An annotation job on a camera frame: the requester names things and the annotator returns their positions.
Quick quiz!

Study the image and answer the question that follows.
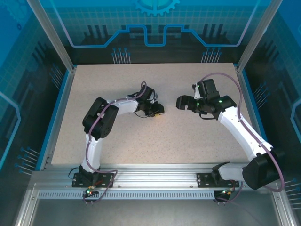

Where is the small controller board with LED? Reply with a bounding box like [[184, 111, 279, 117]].
[[84, 186, 98, 197], [216, 188, 236, 197]]

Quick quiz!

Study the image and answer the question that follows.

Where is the perforated metal cable duct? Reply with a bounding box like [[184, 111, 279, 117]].
[[37, 191, 216, 200]]

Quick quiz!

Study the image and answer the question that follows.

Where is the grey metal base tray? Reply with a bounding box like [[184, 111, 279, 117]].
[[14, 183, 297, 226]]

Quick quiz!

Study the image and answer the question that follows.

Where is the long aluminium base rail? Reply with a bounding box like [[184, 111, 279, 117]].
[[30, 163, 282, 189]]

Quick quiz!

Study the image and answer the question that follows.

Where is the aluminium frame post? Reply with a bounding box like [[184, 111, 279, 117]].
[[26, 0, 77, 73], [236, 0, 285, 73]]

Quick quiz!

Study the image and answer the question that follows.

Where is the blue table border strip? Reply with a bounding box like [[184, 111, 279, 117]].
[[34, 70, 71, 170], [239, 70, 277, 170]]

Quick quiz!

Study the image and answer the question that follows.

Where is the aluminium table side rail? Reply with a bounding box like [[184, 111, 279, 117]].
[[234, 64, 269, 170], [43, 65, 78, 170]]

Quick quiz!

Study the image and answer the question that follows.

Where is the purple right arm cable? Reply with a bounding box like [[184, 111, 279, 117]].
[[198, 72, 285, 205]]

